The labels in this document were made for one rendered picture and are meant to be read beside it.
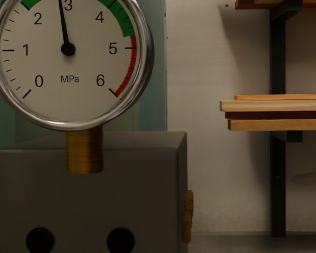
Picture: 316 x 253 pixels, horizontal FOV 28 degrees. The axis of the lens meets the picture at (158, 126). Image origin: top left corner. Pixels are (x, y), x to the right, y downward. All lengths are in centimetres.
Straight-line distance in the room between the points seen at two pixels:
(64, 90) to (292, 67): 266
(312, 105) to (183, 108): 68
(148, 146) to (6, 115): 8
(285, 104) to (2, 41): 216
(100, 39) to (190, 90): 260
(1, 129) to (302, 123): 211
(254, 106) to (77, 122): 214
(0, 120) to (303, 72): 262
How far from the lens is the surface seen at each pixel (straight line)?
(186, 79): 283
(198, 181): 286
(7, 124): 31
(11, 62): 25
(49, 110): 24
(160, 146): 27
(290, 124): 238
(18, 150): 28
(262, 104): 237
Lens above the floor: 64
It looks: 3 degrees down
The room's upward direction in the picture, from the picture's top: 1 degrees counter-clockwise
